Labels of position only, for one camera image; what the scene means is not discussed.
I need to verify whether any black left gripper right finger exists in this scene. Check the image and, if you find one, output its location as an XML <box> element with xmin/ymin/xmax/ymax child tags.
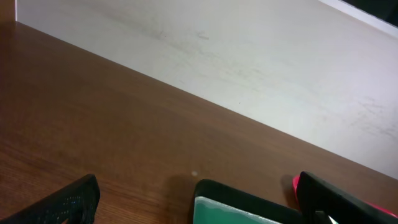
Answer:
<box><xmin>296</xmin><ymin>171</ymin><xmax>397</xmax><ymax>224</ymax></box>

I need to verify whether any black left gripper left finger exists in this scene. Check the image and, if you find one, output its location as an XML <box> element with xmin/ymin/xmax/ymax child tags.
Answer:
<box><xmin>1</xmin><ymin>174</ymin><xmax>100</xmax><ymax>224</ymax></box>

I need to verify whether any red plastic tray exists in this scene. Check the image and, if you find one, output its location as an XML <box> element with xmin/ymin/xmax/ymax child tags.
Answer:
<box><xmin>292</xmin><ymin>175</ymin><xmax>397</xmax><ymax>218</ymax></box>

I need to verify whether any dark green water tray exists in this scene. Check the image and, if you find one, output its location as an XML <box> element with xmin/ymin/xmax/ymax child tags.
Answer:
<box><xmin>192</xmin><ymin>179</ymin><xmax>304</xmax><ymax>224</ymax></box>

